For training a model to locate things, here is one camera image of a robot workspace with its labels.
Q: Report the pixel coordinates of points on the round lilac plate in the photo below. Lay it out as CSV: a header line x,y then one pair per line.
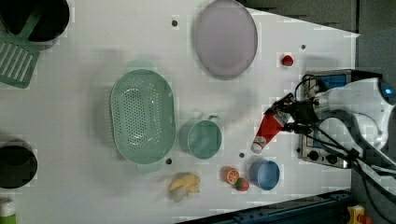
x,y
226,38

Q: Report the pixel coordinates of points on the green cup with handle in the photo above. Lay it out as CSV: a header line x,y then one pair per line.
x,y
202,138

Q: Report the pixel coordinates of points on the green slotted spatula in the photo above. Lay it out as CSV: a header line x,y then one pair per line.
x,y
19,56

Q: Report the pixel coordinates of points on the red felt ketchup bottle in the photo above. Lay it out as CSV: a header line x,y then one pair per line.
x,y
272,123

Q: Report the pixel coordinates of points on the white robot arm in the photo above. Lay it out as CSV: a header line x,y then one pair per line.
x,y
351,122

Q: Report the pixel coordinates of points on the orange slice toy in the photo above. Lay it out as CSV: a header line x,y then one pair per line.
x,y
231,175

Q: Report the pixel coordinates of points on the yellow banana toy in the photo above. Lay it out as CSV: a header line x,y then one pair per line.
x,y
183,186

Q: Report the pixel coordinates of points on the blue cup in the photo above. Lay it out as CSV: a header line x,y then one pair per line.
x,y
264,174

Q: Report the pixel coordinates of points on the black pot top left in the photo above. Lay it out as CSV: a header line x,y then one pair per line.
x,y
52,17

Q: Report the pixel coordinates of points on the small red strawberry toy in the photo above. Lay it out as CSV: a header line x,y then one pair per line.
x,y
287,60

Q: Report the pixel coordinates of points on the black pot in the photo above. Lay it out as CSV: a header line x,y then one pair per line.
x,y
18,164
52,17

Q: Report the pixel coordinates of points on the yellow red emergency button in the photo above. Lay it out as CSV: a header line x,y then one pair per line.
x,y
357,215

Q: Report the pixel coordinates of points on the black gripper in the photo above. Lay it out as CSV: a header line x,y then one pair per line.
x,y
302,112

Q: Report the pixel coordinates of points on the green white bottle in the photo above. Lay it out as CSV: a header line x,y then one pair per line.
x,y
7,211

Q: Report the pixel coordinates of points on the black pot lower left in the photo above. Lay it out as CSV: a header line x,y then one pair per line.
x,y
18,164

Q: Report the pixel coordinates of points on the green perforated colander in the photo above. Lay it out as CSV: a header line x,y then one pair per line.
x,y
143,121

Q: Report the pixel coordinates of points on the blue metal frame rail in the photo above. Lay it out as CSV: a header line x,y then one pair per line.
x,y
327,208

